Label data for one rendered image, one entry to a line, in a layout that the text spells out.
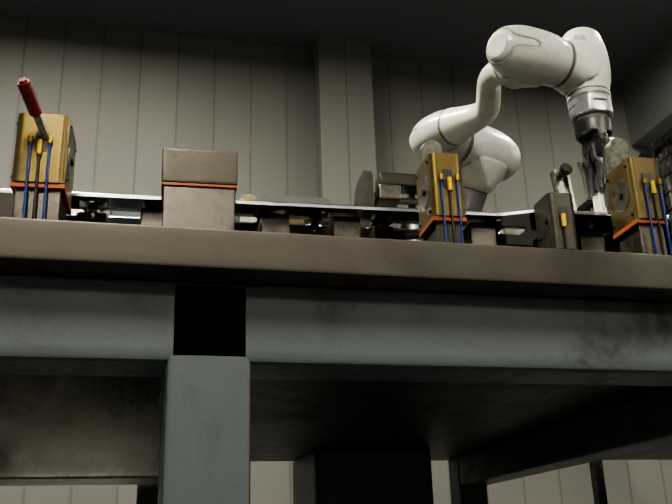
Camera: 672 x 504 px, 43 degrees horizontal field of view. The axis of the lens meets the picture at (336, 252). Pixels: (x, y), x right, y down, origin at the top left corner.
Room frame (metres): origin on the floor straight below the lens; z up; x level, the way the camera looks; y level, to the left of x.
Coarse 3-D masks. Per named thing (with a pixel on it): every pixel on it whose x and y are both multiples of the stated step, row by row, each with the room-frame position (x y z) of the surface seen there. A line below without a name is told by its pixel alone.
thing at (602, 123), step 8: (584, 120) 1.57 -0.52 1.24; (592, 120) 1.56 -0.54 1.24; (600, 120) 1.56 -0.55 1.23; (608, 120) 1.57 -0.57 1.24; (576, 128) 1.59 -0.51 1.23; (584, 128) 1.57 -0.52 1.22; (592, 128) 1.56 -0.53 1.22; (600, 128) 1.56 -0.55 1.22; (608, 128) 1.57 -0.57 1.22; (576, 136) 1.60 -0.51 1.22; (584, 136) 1.59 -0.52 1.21; (592, 136) 1.58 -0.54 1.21; (600, 136) 1.56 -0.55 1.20; (608, 136) 1.56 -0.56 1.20; (584, 144) 1.62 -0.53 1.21; (600, 144) 1.56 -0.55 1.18; (600, 152) 1.57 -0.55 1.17
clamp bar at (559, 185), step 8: (560, 168) 1.72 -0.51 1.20; (568, 168) 1.72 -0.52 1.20; (552, 176) 1.76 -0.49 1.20; (560, 176) 1.75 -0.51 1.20; (568, 176) 1.75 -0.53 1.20; (552, 184) 1.76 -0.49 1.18; (560, 184) 1.75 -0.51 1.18; (568, 184) 1.75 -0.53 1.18; (560, 192) 1.74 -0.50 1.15; (568, 192) 1.75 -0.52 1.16; (576, 208) 1.74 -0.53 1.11
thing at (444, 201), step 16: (432, 160) 1.30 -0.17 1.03; (448, 160) 1.31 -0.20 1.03; (416, 176) 1.37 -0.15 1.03; (432, 176) 1.30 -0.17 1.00; (448, 176) 1.30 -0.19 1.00; (432, 192) 1.30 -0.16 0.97; (448, 192) 1.30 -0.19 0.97; (432, 208) 1.31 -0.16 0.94; (448, 208) 1.30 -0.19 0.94; (464, 208) 1.32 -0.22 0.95; (432, 224) 1.32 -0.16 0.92; (448, 224) 1.31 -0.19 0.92; (432, 240) 1.33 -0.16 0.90; (448, 240) 1.31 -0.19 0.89
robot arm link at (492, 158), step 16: (480, 144) 2.07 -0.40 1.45; (496, 144) 2.09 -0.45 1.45; (512, 144) 2.13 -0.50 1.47; (464, 160) 2.10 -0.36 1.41; (480, 160) 2.10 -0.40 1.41; (496, 160) 2.11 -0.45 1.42; (512, 160) 2.14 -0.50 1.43; (464, 176) 2.14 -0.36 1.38; (480, 176) 2.13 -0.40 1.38; (496, 176) 2.14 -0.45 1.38; (464, 192) 2.16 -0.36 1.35; (480, 192) 2.17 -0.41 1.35; (480, 208) 2.20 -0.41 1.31
